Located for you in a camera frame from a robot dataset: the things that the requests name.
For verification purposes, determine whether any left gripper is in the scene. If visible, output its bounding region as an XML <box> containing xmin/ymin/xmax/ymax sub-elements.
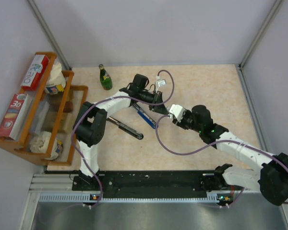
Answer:
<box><xmin>138</xmin><ymin>90</ymin><xmax>168</xmax><ymax>115</ymax></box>

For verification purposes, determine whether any blue stapler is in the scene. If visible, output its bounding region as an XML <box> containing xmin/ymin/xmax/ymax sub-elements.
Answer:
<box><xmin>132</xmin><ymin>103</ymin><xmax>156</xmax><ymax>129</ymax></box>

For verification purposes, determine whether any black stapler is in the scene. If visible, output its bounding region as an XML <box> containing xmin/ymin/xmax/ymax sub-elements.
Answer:
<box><xmin>107</xmin><ymin>117</ymin><xmax>144</xmax><ymax>140</ymax></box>

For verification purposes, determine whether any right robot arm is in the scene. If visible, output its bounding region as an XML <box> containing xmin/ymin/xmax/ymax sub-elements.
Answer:
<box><xmin>169</xmin><ymin>104</ymin><xmax>288</xmax><ymax>206</ymax></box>

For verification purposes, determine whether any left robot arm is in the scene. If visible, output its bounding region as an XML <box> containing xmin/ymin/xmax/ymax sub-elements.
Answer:
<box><xmin>73</xmin><ymin>74</ymin><xmax>168</xmax><ymax>190</ymax></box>

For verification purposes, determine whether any green glass bottle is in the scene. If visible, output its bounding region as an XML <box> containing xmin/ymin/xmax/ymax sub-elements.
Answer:
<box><xmin>98</xmin><ymin>64</ymin><xmax>113</xmax><ymax>90</ymax></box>

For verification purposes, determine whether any brown block on shelf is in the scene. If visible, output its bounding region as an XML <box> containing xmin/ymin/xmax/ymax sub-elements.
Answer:
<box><xmin>63</xmin><ymin>101</ymin><xmax>74</xmax><ymax>113</ymax></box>

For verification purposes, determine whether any white paper bag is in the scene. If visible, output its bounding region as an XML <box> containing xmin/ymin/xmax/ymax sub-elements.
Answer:
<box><xmin>44</xmin><ymin>59</ymin><xmax>66</xmax><ymax>95</ymax></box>

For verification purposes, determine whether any wooden shelf rack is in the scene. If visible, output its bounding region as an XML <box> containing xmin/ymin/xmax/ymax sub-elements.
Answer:
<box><xmin>0</xmin><ymin>52</ymin><xmax>88</xmax><ymax>166</ymax></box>

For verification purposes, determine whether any white cloth roll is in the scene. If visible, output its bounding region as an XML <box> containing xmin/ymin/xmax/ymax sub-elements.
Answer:
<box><xmin>29</xmin><ymin>131</ymin><xmax>51</xmax><ymax>153</ymax></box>

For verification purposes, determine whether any red white box upper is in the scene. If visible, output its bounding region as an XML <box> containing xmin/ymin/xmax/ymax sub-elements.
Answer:
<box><xmin>21</xmin><ymin>55</ymin><xmax>49</xmax><ymax>91</ymax></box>

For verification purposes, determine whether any red white box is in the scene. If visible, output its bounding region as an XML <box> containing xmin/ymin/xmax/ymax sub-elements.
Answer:
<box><xmin>0</xmin><ymin>93</ymin><xmax>32</xmax><ymax>140</ymax></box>
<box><xmin>21</xmin><ymin>55</ymin><xmax>49</xmax><ymax>91</ymax></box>

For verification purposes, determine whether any red white box lower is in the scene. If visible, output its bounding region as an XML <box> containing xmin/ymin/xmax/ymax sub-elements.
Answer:
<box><xmin>0</xmin><ymin>93</ymin><xmax>32</xmax><ymax>140</ymax></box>

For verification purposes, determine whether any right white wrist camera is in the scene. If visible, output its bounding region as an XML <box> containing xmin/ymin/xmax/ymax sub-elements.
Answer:
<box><xmin>169</xmin><ymin>104</ymin><xmax>186</xmax><ymax>122</ymax></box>

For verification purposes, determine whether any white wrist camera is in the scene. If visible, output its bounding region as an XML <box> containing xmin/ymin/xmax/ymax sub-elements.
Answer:
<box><xmin>156</xmin><ymin>76</ymin><xmax>167</xmax><ymax>88</ymax></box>
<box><xmin>169</xmin><ymin>104</ymin><xmax>186</xmax><ymax>122</ymax></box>

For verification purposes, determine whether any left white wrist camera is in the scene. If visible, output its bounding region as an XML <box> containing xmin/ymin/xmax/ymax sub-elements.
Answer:
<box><xmin>156</xmin><ymin>76</ymin><xmax>167</xmax><ymax>88</ymax></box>

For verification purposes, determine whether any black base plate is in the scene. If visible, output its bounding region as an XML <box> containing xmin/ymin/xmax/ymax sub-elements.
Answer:
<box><xmin>72</xmin><ymin>170</ymin><xmax>231</xmax><ymax>199</ymax></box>

